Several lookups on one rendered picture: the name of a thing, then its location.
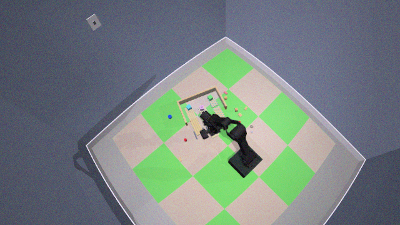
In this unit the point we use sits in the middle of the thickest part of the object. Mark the tan strip with blue dots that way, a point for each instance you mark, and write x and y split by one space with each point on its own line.
220 113

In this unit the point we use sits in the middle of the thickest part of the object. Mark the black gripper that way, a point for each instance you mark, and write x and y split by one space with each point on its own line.
205 133

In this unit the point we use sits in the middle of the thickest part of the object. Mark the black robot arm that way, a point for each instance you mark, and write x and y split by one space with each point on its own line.
237 134

